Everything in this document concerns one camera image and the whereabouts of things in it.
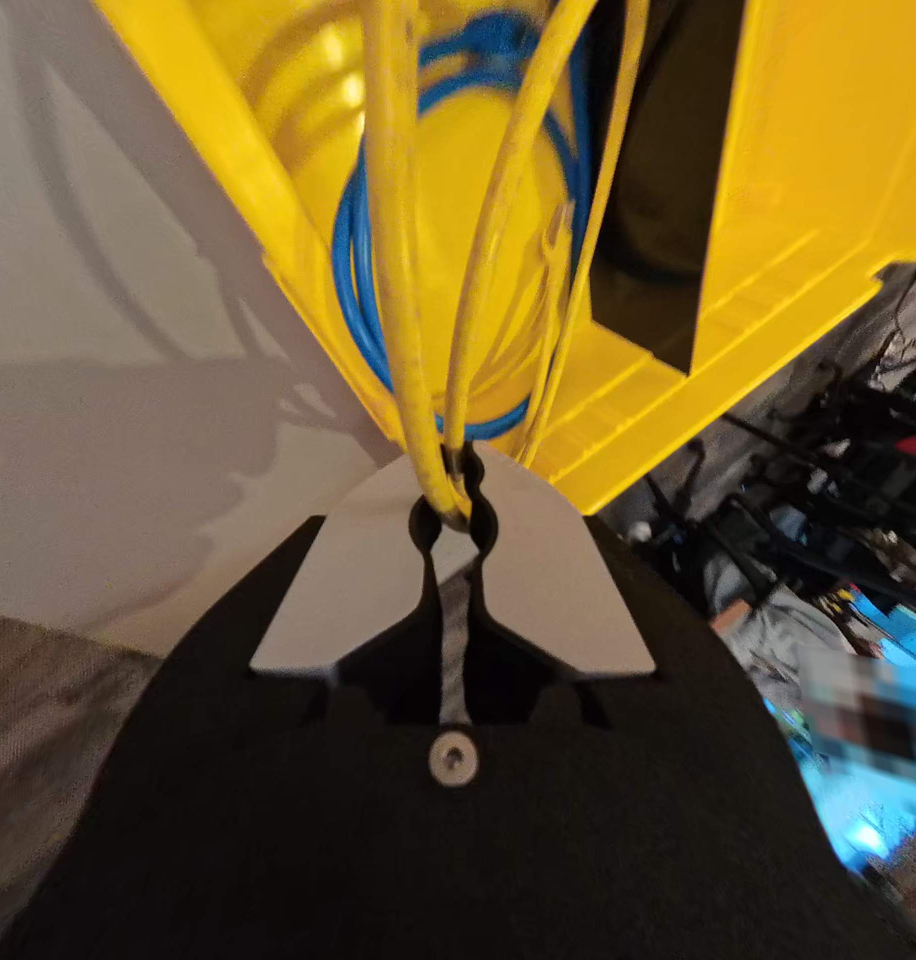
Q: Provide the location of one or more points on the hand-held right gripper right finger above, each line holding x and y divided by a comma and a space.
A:
555, 592

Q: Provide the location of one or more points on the yellow plastic bin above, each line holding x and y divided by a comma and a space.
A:
802, 150

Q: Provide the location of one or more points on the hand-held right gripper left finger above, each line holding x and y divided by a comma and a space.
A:
353, 585

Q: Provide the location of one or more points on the black divider of yellow bin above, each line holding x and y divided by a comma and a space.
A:
652, 225

